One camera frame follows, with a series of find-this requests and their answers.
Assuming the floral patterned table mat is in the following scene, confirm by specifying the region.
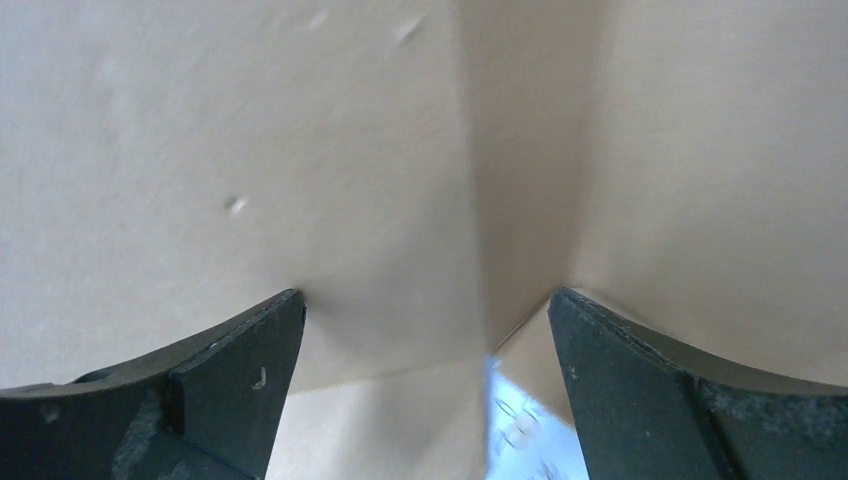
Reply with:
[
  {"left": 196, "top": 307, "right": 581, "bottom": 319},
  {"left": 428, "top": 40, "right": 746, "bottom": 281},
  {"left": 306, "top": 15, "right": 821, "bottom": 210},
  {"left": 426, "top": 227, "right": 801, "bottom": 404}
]
[{"left": 485, "top": 357, "right": 589, "bottom": 480}]

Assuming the cardboard box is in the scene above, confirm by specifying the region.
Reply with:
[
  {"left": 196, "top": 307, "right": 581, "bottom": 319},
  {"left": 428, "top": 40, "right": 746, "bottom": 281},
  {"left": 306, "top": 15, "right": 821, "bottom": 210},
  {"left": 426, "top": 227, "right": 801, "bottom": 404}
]
[{"left": 1, "top": 1, "right": 847, "bottom": 479}]

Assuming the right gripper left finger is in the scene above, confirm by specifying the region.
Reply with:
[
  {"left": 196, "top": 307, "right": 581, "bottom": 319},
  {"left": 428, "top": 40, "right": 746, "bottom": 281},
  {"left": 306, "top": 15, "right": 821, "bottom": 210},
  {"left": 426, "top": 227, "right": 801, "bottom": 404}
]
[{"left": 1, "top": 289, "right": 306, "bottom": 479}]

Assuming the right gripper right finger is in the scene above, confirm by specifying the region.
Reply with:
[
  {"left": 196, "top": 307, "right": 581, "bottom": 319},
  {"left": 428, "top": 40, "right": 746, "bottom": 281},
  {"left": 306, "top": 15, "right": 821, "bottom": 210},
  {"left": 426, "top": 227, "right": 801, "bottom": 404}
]
[{"left": 548, "top": 288, "right": 847, "bottom": 479}]

